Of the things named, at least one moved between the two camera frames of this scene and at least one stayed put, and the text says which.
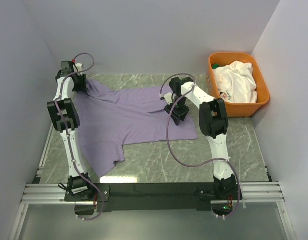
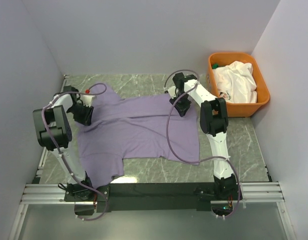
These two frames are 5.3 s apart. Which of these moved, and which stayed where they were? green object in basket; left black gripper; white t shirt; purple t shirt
Moved: purple t shirt; left black gripper
Stayed: green object in basket; white t shirt
